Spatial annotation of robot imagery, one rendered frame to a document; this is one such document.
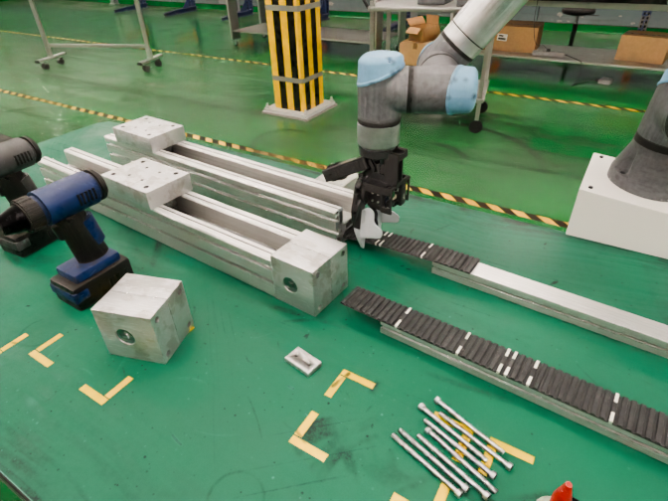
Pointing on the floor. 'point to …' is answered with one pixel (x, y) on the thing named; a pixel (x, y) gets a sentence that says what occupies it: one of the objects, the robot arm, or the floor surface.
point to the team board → (95, 44)
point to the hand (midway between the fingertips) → (367, 235)
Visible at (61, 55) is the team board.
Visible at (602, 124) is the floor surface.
